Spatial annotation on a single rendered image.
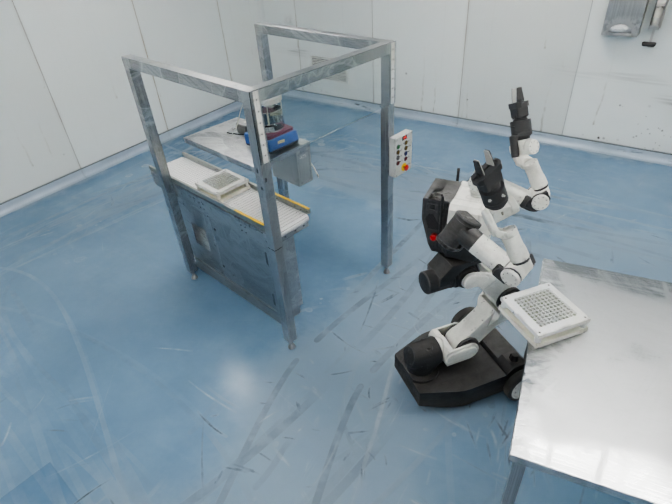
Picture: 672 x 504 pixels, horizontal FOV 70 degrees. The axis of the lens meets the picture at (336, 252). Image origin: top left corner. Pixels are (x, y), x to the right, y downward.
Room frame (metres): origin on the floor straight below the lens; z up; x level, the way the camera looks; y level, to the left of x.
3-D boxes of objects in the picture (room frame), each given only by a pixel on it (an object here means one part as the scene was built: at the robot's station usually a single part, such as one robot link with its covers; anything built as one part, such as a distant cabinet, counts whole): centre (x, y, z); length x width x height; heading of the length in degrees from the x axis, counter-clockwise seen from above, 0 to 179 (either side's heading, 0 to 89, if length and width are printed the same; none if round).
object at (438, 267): (1.78, -0.54, 0.81); 0.28 x 0.13 x 0.18; 108
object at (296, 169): (2.43, 0.21, 1.13); 0.22 x 0.11 x 0.20; 45
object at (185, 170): (2.76, 0.70, 0.79); 1.35 x 0.25 x 0.05; 45
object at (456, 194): (1.81, -0.57, 1.08); 0.34 x 0.30 x 0.36; 152
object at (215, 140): (2.48, 0.45, 1.24); 0.62 x 0.38 x 0.04; 45
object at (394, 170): (2.80, -0.45, 0.96); 0.17 x 0.06 x 0.26; 135
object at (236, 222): (2.76, 0.70, 0.76); 1.30 x 0.29 x 0.10; 45
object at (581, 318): (1.40, -0.82, 0.88); 0.25 x 0.24 x 0.02; 107
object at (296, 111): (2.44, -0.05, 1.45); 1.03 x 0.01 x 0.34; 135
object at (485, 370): (1.81, -0.63, 0.19); 0.64 x 0.52 x 0.33; 108
